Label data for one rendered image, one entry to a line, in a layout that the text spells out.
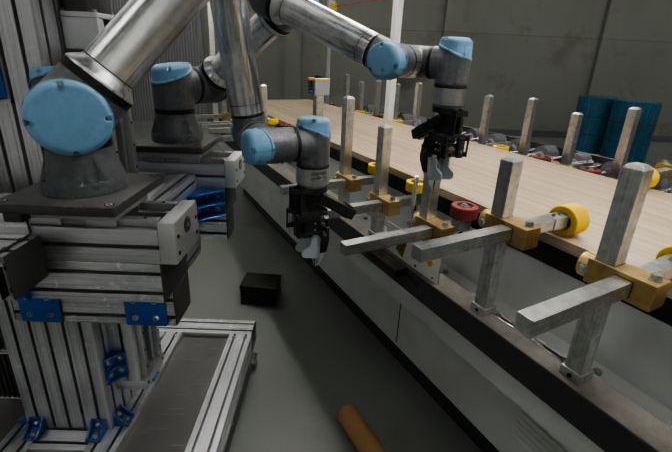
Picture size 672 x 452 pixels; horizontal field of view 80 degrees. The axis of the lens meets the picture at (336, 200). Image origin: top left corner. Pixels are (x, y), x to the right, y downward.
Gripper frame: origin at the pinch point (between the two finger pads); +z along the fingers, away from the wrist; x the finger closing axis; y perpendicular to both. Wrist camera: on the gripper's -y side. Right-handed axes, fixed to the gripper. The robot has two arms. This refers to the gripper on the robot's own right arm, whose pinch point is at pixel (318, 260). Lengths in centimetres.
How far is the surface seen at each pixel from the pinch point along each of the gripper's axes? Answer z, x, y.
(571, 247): -6, 29, -55
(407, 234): -2.9, 1.2, -26.5
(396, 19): -73, -160, -132
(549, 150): -1, -67, -184
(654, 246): -7, 39, -73
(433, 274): 10.3, 3.9, -35.6
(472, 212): -7.2, 3.5, -47.7
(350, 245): -3.0, 1.3, -8.4
